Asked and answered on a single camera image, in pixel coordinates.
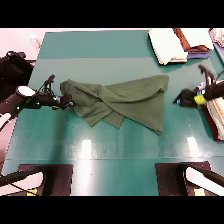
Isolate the white folded garment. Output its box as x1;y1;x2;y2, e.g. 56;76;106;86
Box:
147;28;189;66

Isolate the cream garment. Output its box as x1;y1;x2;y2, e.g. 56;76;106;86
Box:
205;97;224;134

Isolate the purple garment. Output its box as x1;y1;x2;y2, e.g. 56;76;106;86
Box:
186;49;212;61

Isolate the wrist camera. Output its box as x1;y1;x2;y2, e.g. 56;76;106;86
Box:
40;74;57;96
197;64;217;88

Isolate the pale patterned garment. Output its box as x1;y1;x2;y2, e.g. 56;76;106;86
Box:
208;28;224;48

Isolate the red garment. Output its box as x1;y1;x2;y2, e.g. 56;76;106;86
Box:
199;99;224;143

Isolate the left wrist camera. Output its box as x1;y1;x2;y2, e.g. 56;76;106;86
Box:
40;74;57;96

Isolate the olive green shirt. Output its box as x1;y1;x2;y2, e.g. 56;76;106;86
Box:
59;74;170;135

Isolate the brown garment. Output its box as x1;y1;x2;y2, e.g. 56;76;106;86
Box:
172;28;211;53

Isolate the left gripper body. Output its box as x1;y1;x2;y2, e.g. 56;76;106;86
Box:
58;93;75;111

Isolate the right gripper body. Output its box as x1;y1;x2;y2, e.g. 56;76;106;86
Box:
179;88;199;108

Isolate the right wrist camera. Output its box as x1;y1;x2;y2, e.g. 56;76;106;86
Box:
197;64;217;88

